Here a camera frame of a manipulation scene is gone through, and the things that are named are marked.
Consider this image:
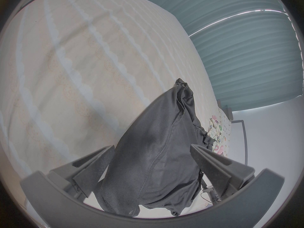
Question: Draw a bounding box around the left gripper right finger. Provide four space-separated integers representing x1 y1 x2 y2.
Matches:
190 144 256 198

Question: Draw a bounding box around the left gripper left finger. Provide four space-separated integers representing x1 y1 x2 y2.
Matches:
49 145 116 198

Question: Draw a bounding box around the black polo shirt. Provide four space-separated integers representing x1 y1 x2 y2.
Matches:
96 78 215 217

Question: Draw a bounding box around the bed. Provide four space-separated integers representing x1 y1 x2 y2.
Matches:
0 0 248 213

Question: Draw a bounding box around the white printed garment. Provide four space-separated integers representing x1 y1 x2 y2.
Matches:
207 115 225 155

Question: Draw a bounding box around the grey bedside table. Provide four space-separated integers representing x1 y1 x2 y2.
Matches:
217 99 234 120

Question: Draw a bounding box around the blue-green curtain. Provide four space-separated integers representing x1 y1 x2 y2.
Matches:
127 0 289 37
190 9 304 113

